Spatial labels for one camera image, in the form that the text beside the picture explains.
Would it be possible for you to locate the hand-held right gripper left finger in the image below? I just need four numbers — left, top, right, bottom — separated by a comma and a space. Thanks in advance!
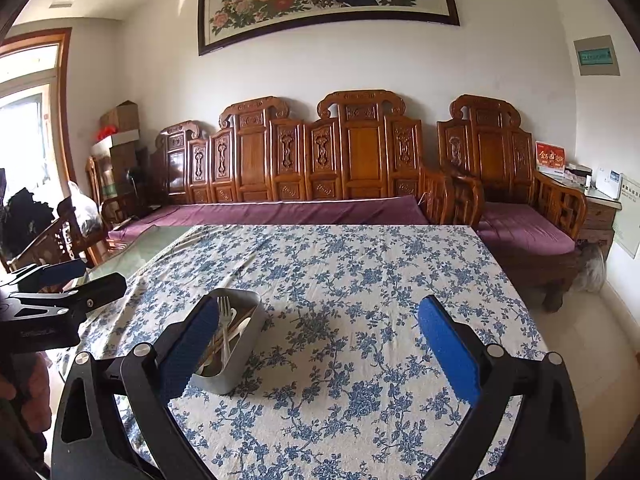
50, 294, 223, 480

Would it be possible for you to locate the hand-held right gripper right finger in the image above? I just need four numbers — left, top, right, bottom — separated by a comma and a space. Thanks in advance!
418, 295, 587, 480

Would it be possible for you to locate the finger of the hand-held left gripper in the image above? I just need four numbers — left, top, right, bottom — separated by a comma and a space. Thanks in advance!
0, 258, 89, 293
15, 272, 128, 317

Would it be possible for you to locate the wooden chopstick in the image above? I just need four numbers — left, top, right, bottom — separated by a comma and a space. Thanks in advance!
209, 316, 252, 360

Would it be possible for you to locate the metal fork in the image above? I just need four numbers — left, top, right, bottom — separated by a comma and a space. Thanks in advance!
216, 296, 235, 367

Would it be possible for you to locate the rectangular metal tin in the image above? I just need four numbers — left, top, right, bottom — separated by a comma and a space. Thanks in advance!
190, 287, 267, 395

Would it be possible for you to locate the person's left hand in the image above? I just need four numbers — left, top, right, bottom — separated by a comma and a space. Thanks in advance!
0, 350, 53, 433

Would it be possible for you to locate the carved wooden chair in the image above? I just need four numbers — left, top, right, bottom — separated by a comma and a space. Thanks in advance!
0, 202, 108, 277

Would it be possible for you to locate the dark cloth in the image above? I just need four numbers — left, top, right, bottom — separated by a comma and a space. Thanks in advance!
0, 187, 57, 261

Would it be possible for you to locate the white plastic bag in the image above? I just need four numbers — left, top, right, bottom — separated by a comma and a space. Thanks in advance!
67, 180, 103, 237

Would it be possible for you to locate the blue floral tablecloth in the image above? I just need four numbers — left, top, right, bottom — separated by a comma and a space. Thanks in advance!
55, 224, 548, 480

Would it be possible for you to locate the dark cabinet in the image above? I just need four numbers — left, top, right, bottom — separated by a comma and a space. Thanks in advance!
107, 142, 151, 207

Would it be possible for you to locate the purple armchair cushion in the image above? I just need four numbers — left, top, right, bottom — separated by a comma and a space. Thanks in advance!
477, 202, 577, 256

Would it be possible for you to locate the white flat box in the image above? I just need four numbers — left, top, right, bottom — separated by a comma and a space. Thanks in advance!
91, 129, 141, 157

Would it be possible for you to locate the grey plastic bag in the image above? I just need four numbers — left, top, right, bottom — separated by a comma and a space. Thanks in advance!
575, 242, 607, 293

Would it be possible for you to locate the long purple sofa cushion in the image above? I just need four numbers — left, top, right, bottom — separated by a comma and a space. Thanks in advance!
107, 195, 431, 247

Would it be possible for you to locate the brown cardboard box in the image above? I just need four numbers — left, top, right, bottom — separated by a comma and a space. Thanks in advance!
100, 101, 140, 133

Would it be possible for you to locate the carved wooden armchair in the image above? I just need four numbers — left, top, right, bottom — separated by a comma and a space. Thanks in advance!
437, 94, 588, 313

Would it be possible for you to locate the wooden side table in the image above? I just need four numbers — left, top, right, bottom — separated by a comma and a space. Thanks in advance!
540, 170, 623, 261

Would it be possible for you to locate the red card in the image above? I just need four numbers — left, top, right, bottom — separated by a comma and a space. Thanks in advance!
535, 141, 567, 176

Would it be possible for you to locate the long carved wooden sofa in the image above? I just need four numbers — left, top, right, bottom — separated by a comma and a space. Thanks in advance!
102, 90, 485, 261

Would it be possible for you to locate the white desk phone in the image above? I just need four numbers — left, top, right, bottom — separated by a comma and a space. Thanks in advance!
592, 167, 623, 200

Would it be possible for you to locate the wooden door frame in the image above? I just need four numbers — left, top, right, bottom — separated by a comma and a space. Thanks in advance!
0, 27, 74, 201

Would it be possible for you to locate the grey wall box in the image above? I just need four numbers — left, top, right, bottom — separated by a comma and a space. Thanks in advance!
572, 35, 621, 77

